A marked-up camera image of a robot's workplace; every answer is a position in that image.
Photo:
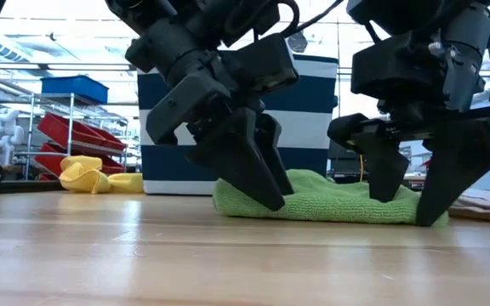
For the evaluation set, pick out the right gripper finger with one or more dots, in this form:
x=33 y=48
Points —
x=387 y=170
x=462 y=170

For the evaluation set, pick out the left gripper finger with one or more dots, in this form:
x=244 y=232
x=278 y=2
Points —
x=270 y=136
x=236 y=157

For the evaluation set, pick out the pale pink towel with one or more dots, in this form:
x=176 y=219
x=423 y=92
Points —
x=487 y=204

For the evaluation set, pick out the green microfiber towel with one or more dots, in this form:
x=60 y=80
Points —
x=334 y=208

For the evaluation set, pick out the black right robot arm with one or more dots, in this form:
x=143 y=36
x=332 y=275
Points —
x=398 y=17

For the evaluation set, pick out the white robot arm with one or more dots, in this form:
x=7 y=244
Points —
x=4 y=132

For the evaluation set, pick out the yellow microfiber towel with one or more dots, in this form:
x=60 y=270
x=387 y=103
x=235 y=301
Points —
x=81 y=176

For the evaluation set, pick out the black equipment box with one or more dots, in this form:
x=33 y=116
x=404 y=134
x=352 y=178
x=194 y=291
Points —
x=347 y=166

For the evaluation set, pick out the navy white striped fabric basket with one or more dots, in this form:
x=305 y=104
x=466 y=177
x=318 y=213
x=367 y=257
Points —
x=313 y=127

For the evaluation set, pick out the blue plastic bin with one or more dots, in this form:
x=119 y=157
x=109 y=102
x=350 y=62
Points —
x=75 y=88

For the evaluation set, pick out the red plastic bin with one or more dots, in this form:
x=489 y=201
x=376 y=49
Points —
x=70 y=129
x=49 y=161

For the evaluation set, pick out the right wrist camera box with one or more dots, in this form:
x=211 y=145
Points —
x=398 y=68

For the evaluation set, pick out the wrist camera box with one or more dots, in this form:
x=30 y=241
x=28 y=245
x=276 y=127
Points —
x=262 y=64
x=398 y=68

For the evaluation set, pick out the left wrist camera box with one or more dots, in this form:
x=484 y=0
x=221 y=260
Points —
x=262 y=64

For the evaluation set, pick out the black metal table frame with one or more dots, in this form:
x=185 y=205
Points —
x=15 y=188

